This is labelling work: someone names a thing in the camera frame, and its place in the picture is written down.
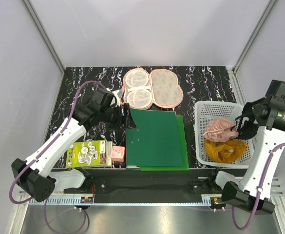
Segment lime green illustrated book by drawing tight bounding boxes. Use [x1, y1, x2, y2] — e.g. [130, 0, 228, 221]
[65, 140, 113, 168]

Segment left aluminium frame post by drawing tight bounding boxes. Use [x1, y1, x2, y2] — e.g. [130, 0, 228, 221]
[21, 0, 65, 74]

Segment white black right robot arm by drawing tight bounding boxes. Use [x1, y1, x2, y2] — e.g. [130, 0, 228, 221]
[207, 80, 285, 215]

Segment aluminium frame post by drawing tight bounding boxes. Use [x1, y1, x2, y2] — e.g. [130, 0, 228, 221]
[21, 0, 65, 74]
[232, 0, 279, 74]

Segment white slotted cable duct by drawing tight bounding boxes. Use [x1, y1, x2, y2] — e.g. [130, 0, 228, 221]
[45, 195, 216, 206]

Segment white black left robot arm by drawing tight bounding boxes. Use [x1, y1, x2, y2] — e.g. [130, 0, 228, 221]
[9, 88, 136, 204]

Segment pink lace garment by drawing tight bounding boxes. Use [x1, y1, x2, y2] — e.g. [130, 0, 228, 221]
[203, 117, 238, 142]

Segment light green folder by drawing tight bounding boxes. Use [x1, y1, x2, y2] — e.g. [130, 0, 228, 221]
[139, 115, 189, 171]

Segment dark green ring binder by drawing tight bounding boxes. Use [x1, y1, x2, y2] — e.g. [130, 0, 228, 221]
[125, 109, 184, 169]

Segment mustard yellow garment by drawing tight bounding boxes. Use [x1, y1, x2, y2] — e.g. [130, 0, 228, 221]
[204, 140, 248, 163]

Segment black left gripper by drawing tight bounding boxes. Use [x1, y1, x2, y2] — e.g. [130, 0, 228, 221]
[100, 103, 136, 130]

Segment small pink box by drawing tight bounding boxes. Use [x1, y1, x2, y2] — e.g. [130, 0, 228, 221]
[111, 146, 125, 162]

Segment right aluminium frame post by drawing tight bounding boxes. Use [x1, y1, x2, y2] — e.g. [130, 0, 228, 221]
[232, 0, 279, 74]

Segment white perforated plastic basket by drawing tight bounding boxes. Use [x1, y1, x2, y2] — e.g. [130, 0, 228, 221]
[194, 101, 253, 169]

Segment aluminium rail crossbar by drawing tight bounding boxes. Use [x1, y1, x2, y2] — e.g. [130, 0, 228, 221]
[19, 176, 285, 197]

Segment pink floral mesh laundry bag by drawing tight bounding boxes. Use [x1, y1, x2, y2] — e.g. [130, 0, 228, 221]
[122, 68, 184, 110]

